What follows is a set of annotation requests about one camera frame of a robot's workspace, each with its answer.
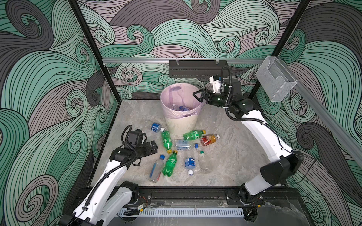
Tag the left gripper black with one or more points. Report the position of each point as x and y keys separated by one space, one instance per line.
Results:
x=148 y=150

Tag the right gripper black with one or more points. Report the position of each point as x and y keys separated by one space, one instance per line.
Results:
x=207 y=92

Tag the clear bottle blue red insert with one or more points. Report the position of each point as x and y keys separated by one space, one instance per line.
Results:
x=157 y=169

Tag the green soda bottle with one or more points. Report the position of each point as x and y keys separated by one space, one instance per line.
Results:
x=193 y=135
x=167 y=142
x=170 y=164

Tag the clear bottle green cap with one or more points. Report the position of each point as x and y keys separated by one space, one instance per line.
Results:
x=204 y=162

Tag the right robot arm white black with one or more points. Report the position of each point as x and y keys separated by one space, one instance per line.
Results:
x=284 y=161

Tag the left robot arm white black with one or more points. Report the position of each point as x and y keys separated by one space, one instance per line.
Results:
x=99 y=207

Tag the pink plastic bin liner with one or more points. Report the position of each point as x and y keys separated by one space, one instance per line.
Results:
x=180 y=94

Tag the cream ribbed waste bin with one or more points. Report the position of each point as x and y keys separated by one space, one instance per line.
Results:
x=180 y=126

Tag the green soda bottle by bin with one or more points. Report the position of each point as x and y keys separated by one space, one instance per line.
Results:
x=193 y=135

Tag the clear bottle blue label white cap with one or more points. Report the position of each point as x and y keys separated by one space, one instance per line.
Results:
x=156 y=127

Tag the clear bottle pale blue label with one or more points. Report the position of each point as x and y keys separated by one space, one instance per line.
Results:
x=180 y=144

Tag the red orange drink bottle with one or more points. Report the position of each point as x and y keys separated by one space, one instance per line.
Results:
x=209 y=139

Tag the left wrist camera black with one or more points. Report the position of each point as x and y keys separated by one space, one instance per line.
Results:
x=132 y=139

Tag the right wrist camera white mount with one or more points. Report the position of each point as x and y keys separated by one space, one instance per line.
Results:
x=222 y=83

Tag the black wall-mounted tray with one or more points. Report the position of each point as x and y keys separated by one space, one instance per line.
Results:
x=195 y=68

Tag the white slotted cable duct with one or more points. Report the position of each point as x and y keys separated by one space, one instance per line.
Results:
x=192 y=212

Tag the clear acrylic wall holder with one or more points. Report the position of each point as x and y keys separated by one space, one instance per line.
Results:
x=276 y=78

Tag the aluminium rail back wall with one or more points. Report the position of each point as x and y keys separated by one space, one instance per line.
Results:
x=144 y=60

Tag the aluminium rail wall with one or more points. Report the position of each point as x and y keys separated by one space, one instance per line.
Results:
x=144 y=60
x=311 y=89

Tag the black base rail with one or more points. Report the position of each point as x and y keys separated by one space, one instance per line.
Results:
x=231 y=195

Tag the aluminium rail right wall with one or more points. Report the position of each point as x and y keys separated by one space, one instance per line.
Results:
x=311 y=89

